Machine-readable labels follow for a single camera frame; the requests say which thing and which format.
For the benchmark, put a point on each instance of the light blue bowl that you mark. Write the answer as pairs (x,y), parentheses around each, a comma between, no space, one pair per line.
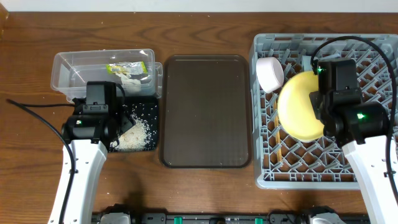
(306,63)

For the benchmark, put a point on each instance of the clear plastic bin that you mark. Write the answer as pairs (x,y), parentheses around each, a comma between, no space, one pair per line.
(71,71)

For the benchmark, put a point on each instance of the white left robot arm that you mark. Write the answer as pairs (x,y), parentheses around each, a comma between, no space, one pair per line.
(80,173)

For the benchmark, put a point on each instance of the grey dishwasher rack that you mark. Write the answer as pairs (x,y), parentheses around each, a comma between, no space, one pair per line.
(317,164)

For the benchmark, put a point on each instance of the white tissue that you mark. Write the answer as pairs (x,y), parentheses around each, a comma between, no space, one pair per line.
(130,85)

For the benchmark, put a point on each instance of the dark brown tray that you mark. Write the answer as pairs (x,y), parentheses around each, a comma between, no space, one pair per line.
(206,118)

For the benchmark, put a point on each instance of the black waste tray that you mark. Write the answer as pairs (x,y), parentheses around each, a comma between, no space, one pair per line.
(122,124)

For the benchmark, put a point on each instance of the spilled rice pile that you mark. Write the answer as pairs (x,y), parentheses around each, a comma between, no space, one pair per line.
(143,136)

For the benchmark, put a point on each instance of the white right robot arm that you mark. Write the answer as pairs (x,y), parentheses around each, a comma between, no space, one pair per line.
(369,163)

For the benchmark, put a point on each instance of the green snack wrapper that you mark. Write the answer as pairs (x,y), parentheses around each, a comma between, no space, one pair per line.
(134,68)

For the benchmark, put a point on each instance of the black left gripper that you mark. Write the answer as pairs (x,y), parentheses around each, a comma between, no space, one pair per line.
(127,122)

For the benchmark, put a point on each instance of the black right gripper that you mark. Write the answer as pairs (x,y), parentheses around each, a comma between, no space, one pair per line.
(316,100)

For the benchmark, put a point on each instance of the wooden chopstick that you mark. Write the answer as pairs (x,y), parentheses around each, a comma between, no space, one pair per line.
(276,123)
(279,146)

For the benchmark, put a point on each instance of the yellow plate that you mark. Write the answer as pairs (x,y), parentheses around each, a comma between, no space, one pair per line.
(295,111)

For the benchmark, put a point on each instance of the pink bowl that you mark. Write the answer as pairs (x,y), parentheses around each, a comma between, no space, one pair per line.
(269,73)

